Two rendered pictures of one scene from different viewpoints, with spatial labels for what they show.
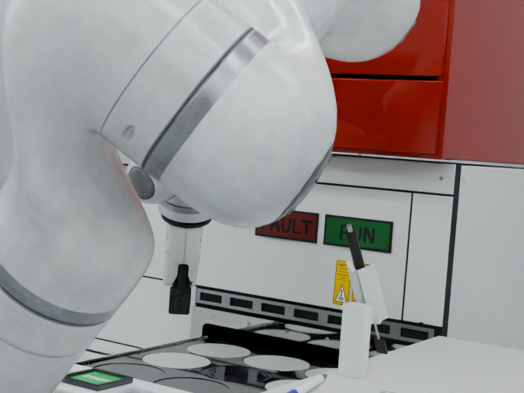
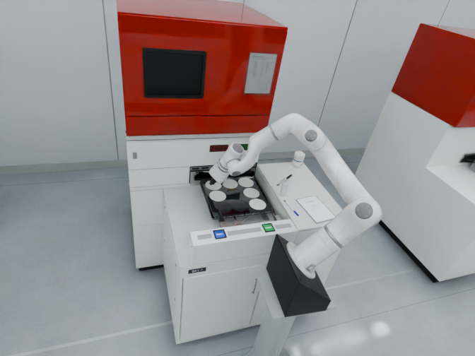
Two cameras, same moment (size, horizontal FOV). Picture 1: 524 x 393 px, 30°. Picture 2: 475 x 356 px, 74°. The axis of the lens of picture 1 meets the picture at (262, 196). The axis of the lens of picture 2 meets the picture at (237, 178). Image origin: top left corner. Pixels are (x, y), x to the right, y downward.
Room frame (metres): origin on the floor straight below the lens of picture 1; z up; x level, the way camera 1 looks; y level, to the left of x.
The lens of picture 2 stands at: (0.52, 1.27, 2.08)
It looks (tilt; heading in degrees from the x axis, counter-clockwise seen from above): 35 degrees down; 304
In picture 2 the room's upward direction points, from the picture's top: 9 degrees clockwise
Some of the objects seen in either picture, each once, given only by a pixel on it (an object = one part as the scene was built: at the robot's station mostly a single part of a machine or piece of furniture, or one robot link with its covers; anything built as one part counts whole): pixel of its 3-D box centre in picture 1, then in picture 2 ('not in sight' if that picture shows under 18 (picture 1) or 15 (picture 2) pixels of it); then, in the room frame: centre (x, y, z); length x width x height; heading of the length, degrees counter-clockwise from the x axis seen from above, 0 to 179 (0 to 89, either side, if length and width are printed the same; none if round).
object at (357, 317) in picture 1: (362, 317); (283, 184); (1.15, -0.13, 1.03); 0.06 x 0.04 x 0.13; 147
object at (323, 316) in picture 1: (306, 314); (224, 166); (1.56, -0.09, 0.96); 0.44 x 0.01 x 0.02; 57
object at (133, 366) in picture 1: (236, 376); (235, 194); (1.37, 0.02, 0.90); 0.34 x 0.34 x 0.01; 57
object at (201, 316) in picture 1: (302, 355); (223, 175); (1.56, -0.08, 0.89); 0.44 x 0.02 x 0.10; 57
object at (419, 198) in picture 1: (222, 263); (197, 159); (1.66, 0.06, 1.02); 0.82 x 0.03 x 0.40; 57
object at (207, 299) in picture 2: not in sight; (241, 259); (1.24, 0.01, 0.41); 0.97 x 0.64 x 0.82; 57
